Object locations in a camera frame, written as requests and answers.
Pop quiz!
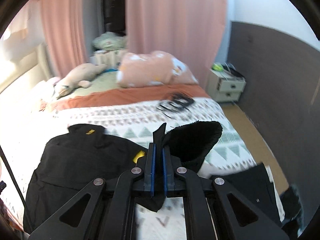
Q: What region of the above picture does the black jacket with yellow patches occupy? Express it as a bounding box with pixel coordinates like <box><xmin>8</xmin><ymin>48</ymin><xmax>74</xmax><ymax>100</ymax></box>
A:
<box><xmin>23</xmin><ymin>121</ymin><xmax>287</xmax><ymax>239</ymax></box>

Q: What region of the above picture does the patterned white bed quilt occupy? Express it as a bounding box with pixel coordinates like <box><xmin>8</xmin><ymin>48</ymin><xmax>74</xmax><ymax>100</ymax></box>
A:
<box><xmin>0</xmin><ymin>89</ymin><xmax>258</xmax><ymax>240</ymax></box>

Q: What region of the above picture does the white bedside cabinet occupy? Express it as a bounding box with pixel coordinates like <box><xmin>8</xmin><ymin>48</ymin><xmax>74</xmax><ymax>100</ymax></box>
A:
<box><xmin>206</xmin><ymin>63</ymin><xmax>246</xmax><ymax>103</ymax></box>

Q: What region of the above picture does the peach printed pillow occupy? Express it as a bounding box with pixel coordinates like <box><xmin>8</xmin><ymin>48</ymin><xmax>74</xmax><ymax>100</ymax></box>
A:
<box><xmin>117</xmin><ymin>51</ymin><xmax>198</xmax><ymax>88</ymax></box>

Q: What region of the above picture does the dark fluffy rug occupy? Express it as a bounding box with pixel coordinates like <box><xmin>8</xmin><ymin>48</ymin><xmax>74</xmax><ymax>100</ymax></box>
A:
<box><xmin>280</xmin><ymin>185</ymin><xmax>304</xmax><ymax>239</ymax></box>

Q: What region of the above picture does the beige plush toy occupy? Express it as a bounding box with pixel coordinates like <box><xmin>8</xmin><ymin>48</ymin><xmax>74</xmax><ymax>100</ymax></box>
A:
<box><xmin>54</xmin><ymin>63</ymin><xmax>107</xmax><ymax>99</ymax></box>

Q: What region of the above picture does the green crumpled blanket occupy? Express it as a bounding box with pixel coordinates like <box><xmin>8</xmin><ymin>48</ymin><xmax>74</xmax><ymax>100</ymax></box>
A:
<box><xmin>92</xmin><ymin>31</ymin><xmax>127</xmax><ymax>51</ymax></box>

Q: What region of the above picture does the white padded headboard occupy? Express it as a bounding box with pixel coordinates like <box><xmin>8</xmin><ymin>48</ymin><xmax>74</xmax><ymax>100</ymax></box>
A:
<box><xmin>1</xmin><ymin>43</ymin><xmax>53</xmax><ymax>93</ymax></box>

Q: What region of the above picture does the pink curtain right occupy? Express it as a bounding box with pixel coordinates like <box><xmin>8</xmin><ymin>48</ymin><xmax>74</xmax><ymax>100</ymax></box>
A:
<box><xmin>125</xmin><ymin>0</ymin><xmax>227</xmax><ymax>87</ymax></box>

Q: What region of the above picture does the pink curtain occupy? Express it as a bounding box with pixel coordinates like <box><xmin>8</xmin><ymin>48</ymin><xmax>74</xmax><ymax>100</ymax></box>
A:
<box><xmin>41</xmin><ymin>0</ymin><xmax>87</xmax><ymax>77</ymax></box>
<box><xmin>125</xmin><ymin>0</ymin><xmax>227</xmax><ymax>87</ymax></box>

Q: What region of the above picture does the pink curtain left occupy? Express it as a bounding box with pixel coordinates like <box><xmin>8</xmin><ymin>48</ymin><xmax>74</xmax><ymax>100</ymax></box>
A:
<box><xmin>41</xmin><ymin>0</ymin><xmax>87</xmax><ymax>77</ymax></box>

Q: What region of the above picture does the black cable bundle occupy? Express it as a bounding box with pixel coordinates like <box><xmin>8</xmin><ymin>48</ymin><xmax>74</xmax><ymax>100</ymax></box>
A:
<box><xmin>157</xmin><ymin>92</ymin><xmax>196</xmax><ymax>118</ymax></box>

